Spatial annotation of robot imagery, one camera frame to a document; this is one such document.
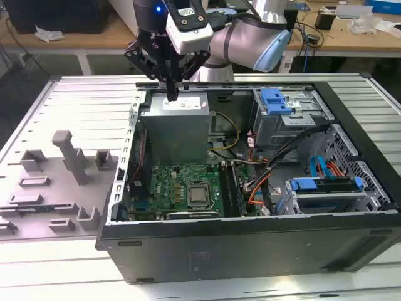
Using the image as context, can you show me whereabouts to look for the hard disk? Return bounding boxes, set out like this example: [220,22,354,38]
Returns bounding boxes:
[289,176,363,215]

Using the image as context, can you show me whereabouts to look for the blue data wire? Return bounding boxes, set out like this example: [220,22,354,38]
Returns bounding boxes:
[308,155,329,182]

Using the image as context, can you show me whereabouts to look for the black PC case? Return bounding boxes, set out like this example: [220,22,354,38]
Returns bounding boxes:
[95,73,401,285]

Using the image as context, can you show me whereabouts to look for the black cable bundle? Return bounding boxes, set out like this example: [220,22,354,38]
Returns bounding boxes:
[246,124,333,189]

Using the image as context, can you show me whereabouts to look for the clear plastic bags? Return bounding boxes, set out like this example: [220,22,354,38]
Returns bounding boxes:
[349,14,401,35]

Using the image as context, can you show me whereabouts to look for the black monitor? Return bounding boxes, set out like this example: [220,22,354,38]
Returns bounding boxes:
[6,0,109,34]

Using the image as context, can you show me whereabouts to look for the grey parts rack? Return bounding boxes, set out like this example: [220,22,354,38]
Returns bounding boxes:
[0,130,122,242]

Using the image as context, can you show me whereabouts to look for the RAM stick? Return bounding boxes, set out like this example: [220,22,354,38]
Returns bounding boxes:
[231,162,246,216]

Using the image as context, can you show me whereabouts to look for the wooden desk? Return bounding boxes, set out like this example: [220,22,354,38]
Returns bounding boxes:
[0,6,401,59]

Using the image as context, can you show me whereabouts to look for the black CPU socket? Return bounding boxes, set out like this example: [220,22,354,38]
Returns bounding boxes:
[184,181,214,210]

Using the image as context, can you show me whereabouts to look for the yellow wires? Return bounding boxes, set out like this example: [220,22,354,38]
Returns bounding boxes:
[207,111,241,152]

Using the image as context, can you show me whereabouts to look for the crumpled white paper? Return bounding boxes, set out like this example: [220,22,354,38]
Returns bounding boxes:
[33,24,66,43]

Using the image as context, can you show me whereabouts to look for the silver CPU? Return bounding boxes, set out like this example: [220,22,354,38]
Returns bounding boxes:
[187,187,209,203]

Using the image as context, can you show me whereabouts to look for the green motherboard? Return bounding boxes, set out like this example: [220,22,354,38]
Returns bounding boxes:
[125,162,261,220]

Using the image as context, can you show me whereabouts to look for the orange red power wire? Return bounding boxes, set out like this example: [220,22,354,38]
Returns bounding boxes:
[322,160,352,184]

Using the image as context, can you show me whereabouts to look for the flat white tray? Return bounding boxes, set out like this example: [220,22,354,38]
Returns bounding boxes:
[335,4,375,20]

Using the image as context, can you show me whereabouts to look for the orange wire bundle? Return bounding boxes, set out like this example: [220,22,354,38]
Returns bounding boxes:
[246,174,271,206]

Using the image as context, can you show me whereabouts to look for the grey power supply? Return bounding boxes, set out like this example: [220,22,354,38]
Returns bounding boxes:
[140,92,211,166]

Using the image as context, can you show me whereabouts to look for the metal optical drive cage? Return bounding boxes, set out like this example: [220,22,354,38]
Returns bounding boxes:
[251,87,335,153]

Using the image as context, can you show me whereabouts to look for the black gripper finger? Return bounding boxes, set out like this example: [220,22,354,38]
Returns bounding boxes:
[123,40,174,103]
[173,50,211,103]

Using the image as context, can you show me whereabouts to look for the metal disk bay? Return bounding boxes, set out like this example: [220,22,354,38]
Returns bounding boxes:
[283,124,392,218]

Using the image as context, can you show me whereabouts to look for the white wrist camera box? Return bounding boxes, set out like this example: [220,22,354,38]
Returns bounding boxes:
[164,0,216,55]

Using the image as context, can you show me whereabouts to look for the blue plastic drive latch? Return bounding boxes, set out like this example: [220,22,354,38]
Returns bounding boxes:
[259,88,297,115]

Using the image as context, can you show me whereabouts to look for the black graphics card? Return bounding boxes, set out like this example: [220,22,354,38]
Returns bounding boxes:
[165,210,222,221]

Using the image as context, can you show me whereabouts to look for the small black box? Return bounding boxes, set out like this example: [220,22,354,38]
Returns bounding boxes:
[315,9,335,31]

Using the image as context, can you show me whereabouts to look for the thick black camera cable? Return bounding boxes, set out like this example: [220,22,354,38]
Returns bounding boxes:
[208,8,263,32]

